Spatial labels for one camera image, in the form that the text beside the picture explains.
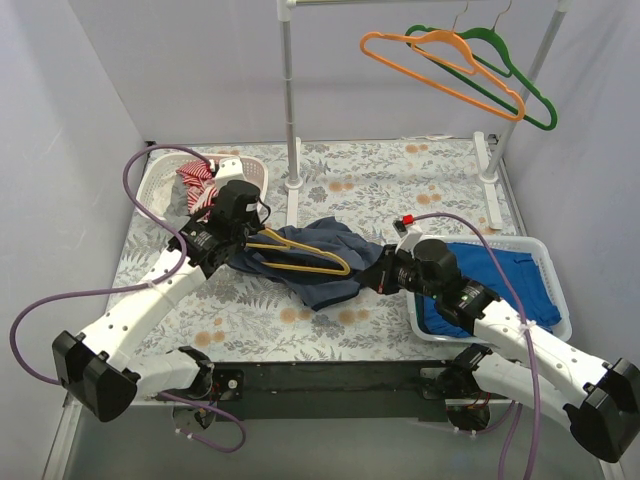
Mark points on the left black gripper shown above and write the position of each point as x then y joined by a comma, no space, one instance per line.
238,239

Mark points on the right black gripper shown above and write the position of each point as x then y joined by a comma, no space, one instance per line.
382,275

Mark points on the yellow velvet hanger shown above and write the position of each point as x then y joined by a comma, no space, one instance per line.
301,257

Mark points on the navy blue tank top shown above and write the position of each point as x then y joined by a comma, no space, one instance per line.
316,291

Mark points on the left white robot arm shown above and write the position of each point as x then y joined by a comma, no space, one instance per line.
98,366

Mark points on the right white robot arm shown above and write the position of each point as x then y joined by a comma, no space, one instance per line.
596,400

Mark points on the green velvet hanger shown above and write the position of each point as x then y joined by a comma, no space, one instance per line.
507,70

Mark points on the red white striped garment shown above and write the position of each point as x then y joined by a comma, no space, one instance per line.
199,181

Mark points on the grey garment in basket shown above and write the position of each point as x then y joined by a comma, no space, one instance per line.
177,212

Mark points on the floral table mat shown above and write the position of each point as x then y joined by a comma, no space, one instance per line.
365,185

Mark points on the blue folded shirt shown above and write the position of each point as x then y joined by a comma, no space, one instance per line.
520,269

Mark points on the white left laundry basket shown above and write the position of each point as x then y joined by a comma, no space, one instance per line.
156,187

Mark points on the white laundry basket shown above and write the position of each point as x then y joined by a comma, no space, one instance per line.
156,187
562,330

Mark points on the white metal clothes rack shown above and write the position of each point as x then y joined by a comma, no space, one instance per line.
487,164

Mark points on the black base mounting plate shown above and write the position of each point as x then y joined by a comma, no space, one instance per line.
423,390

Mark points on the white right laundry basket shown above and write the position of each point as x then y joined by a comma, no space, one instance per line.
562,330

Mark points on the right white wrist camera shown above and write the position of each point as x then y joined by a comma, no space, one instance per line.
409,233

